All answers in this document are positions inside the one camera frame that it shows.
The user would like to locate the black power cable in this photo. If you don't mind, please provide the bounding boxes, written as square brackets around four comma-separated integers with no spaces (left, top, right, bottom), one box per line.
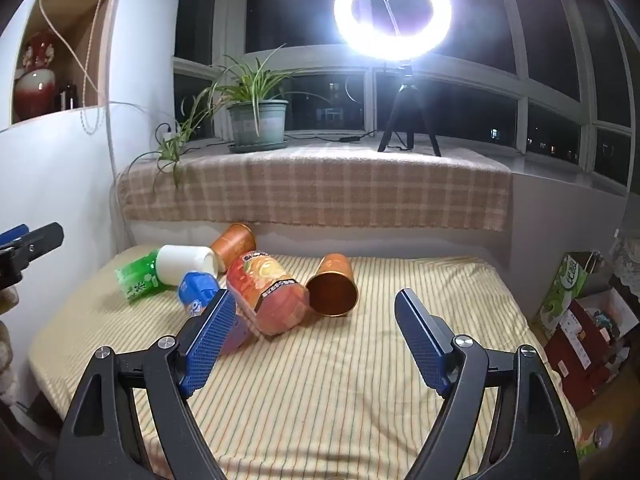
[284,128,381,144]

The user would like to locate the potted spider plant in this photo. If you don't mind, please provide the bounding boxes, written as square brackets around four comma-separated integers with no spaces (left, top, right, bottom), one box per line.
[127,44,321,189]

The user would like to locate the green cardboard box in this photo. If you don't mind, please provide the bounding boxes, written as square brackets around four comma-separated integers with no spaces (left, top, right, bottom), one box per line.
[535,252,604,338]

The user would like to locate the wooden shelf niche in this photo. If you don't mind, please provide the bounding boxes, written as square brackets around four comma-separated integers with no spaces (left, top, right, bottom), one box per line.
[10,0,118,125]

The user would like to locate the black tripod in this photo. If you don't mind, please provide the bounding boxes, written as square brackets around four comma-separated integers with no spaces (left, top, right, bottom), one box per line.
[378,63,442,157]

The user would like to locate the red orange printed cup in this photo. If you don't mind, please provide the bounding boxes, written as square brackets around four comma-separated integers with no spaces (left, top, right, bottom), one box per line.
[227,250,310,337]

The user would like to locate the green plastic cup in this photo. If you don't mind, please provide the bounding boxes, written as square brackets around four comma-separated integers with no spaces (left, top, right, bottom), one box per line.
[115,249,163,304]

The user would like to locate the copper cup near wall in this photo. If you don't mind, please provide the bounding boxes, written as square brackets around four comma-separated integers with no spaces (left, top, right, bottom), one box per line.
[210,223,256,273]

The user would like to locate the white hanging cable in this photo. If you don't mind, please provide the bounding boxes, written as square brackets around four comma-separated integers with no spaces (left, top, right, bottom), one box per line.
[37,0,177,241]

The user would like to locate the red gift box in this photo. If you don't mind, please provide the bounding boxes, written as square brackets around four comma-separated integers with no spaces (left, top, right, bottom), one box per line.
[544,288,639,411]

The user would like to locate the red white vase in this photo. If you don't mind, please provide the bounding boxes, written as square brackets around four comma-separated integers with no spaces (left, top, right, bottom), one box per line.
[13,29,56,122]

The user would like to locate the white plastic cup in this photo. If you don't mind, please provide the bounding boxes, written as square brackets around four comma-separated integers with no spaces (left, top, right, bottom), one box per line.
[155,245,218,286]

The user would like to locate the dark small bottles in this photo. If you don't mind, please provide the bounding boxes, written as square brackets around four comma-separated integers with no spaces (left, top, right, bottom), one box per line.
[54,81,78,112]

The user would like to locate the plaid beige sill cloth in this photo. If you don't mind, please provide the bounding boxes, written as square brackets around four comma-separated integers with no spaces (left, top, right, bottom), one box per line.
[117,145,512,232]

